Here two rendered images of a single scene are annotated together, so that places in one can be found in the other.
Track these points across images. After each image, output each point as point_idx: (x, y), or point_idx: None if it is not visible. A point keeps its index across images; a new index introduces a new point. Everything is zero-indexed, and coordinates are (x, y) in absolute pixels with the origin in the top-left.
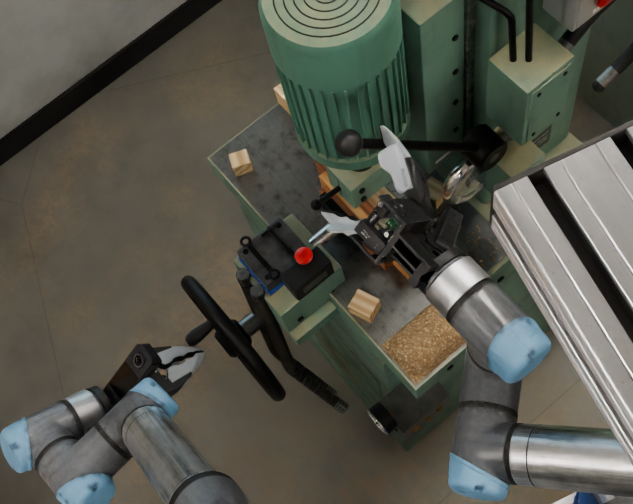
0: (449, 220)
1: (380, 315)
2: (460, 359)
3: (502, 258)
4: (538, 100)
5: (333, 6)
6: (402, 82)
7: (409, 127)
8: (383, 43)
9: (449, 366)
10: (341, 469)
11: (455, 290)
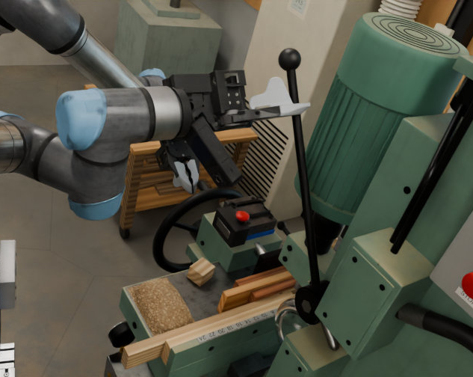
0: (226, 156)
1: (191, 283)
2: (139, 337)
3: None
4: (350, 269)
5: (400, 31)
6: (357, 151)
7: None
8: (373, 60)
9: (135, 322)
10: None
11: (149, 87)
